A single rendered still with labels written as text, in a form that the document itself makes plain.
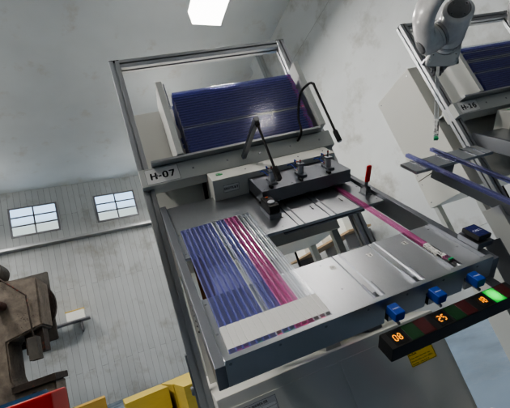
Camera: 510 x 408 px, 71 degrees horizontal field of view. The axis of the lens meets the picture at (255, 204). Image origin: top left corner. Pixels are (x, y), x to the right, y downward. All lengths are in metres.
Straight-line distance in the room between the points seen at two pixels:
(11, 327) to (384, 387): 6.19
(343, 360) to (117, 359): 9.08
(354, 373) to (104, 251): 9.58
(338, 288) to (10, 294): 6.37
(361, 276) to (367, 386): 0.37
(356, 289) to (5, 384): 6.30
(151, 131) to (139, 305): 8.73
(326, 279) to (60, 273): 9.67
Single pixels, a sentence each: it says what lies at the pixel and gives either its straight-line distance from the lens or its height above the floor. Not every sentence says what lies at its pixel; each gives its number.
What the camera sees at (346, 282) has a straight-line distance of 0.87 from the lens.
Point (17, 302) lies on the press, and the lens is 6.88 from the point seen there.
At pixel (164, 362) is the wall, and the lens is 10.09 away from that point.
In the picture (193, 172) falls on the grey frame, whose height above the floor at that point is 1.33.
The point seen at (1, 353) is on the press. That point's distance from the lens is 6.86.
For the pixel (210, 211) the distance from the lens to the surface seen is 1.21.
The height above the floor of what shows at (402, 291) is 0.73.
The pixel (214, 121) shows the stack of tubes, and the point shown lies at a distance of 1.40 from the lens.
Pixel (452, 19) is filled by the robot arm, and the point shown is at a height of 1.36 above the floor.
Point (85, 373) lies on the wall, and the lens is 10.01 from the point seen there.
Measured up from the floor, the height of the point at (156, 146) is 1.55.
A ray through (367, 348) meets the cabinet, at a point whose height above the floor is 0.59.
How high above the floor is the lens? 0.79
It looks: 16 degrees up
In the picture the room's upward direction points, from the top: 20 degrees counter-clockwise
